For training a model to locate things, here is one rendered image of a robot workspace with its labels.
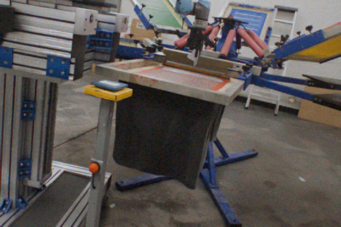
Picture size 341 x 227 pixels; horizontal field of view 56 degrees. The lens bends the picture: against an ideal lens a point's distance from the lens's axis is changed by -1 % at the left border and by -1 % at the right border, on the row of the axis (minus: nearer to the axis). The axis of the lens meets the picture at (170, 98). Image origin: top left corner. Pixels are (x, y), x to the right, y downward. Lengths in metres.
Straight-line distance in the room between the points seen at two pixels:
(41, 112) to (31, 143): 0.17
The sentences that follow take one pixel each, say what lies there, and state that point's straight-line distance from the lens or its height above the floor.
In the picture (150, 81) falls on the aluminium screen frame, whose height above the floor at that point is 0.98.
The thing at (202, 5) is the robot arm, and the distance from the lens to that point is 1.82.
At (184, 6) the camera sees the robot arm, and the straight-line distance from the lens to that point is 1.67.
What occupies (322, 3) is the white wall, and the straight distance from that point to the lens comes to 5.98.
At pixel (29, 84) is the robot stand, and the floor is 0.84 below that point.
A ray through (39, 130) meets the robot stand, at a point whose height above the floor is 0.63.
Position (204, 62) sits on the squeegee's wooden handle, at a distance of 1.83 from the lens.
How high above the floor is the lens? 1.23
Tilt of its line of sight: 13 degrees down
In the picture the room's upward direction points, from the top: 10 degrees clockwise
